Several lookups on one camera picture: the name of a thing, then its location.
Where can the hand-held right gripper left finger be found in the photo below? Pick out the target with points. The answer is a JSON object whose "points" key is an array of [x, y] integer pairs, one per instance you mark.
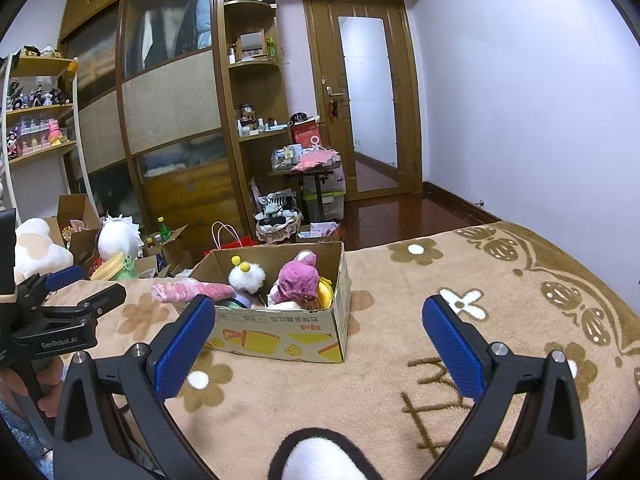
{"points": [[185, 345]]}

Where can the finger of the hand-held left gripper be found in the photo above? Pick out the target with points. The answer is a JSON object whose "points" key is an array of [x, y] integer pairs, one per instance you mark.
{"points": [[65, 277], [85, 301]]}

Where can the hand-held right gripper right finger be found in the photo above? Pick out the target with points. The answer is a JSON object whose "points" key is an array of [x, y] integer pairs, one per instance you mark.
{"points": [[452, 350]]}

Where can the white fluffy plush yellow antennae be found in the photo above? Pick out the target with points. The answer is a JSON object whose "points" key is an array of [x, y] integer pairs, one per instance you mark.
{"points": [[247, 277]]}

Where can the yellow-print cardboard box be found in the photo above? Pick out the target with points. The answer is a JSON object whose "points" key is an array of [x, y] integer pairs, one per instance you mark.
{"points": [[280, 330]]}

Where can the pink bear plush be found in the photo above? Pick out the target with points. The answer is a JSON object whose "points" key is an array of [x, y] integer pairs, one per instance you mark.
{"points": [[295, 280]]}

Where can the person's left hand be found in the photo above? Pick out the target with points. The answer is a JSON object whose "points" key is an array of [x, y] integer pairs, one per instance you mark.
{"points": [[52, 385]]}

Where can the white bear plush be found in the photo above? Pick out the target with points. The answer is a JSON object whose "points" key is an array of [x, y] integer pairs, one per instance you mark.
{"points": [[40, 252]]}

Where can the green frog plush yellow hat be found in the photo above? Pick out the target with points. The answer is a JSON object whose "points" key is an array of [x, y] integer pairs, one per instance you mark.
{"points": [[120, 267]]}

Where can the white-haired plush doll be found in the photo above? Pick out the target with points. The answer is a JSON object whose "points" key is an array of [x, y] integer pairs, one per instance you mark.
{"points": [[117, 237]]}

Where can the large open cardboard box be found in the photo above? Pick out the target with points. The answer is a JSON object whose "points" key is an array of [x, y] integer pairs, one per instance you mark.
{"points": [[75, 210]]}

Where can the flower-print beige blanket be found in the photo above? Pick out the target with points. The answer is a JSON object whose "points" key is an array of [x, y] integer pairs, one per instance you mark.
{"points": [[390, 310]]}

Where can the cardboard box with bottles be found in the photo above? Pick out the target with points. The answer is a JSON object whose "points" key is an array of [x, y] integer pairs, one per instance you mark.
{"points": [[175, 255]]}

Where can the person's blue jeans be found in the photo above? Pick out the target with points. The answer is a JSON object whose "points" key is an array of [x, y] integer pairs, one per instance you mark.
{"points": [[20, 440]]}

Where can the green bottle yellow cap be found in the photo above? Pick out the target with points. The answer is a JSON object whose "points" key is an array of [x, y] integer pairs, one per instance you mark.
{"points": [[163, 230]]}

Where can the red paper gift bag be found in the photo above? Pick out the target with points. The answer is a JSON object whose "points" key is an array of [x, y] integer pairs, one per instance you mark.
{"points": [[235, 246]]}

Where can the white-framed display shelf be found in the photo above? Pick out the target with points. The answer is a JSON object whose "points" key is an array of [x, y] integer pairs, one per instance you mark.
{"points": [[40, 160]]}

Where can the yellow plush toy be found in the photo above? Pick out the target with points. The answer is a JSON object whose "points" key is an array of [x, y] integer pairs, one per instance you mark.
{"points": [[325, 292]]}

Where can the pink plush figure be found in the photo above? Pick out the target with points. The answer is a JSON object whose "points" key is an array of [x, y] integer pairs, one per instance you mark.
{"points": [[56, 134]]}

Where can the lace-trimmed wicker basket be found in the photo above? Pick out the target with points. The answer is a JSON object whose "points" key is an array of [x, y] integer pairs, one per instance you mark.
{"points": [[280, 232]]}

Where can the black and white striped plush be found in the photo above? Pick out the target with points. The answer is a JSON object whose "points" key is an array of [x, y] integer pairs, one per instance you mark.
{"points": [[277, 205]]}

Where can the small cardboard box pink items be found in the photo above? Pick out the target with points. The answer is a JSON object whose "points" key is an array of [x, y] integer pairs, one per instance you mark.
{"points": [[320, 234]]}

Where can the row of small figurines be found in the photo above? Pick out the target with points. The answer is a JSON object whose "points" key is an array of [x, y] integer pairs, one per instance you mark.
{"points": [[35, 95]]}

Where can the clear storage bin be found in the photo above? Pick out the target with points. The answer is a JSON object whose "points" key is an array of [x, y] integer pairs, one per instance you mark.
{"points": [[330, 205]]}

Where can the wooden wardrobe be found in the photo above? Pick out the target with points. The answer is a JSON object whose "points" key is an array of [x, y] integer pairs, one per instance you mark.
{"points": [[170, 100]]}

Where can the small dark side table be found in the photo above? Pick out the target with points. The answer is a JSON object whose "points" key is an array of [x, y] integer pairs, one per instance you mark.
{"points": [[310, 176]]}

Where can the clear plastic organiser boxes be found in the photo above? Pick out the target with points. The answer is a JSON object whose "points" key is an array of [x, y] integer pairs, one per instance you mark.
{"points": [[286, 156]]}

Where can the pink folded cloth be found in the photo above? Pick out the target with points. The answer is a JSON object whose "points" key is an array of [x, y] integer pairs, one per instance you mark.
{"points": [[315, 160]]}

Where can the red paper box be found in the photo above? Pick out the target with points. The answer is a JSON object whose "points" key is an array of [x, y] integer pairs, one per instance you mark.
{"points": [[306, 135]]}

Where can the wooden corner shelf unit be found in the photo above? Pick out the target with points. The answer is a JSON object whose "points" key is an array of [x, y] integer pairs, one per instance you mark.
{"points": [[255, 85]]}

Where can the red door ornament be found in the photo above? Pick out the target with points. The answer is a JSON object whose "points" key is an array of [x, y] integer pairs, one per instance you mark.
{"points": [[333, 108]]}

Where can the small wooden-framed mirror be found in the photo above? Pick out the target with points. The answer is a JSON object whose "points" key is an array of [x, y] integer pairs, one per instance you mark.
{"points": [[251, 45]]}

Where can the wooden door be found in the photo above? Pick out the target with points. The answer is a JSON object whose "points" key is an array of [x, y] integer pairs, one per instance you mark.
{"points": [[325, 60]]}

